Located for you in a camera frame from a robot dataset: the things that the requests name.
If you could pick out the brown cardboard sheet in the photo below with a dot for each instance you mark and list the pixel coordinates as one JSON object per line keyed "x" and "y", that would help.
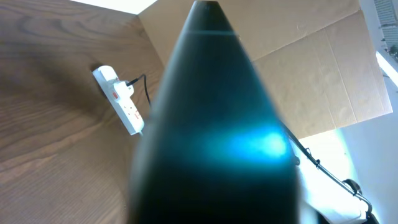
{"x": 315, "y": 59}

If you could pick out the gold Galaxy smartphone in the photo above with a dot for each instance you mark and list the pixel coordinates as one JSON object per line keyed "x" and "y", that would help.
{"x": 214, "y": 149}

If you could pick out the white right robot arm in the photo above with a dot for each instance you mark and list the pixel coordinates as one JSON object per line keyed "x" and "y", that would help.
{"x": 326, "y": 177}

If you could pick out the white USB charger plug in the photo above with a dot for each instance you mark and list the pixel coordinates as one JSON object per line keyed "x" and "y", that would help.
{"x": 121, "y": 90}

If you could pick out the white power strip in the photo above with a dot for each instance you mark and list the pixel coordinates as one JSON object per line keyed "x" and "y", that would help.
{"x": 125, "y": 109}

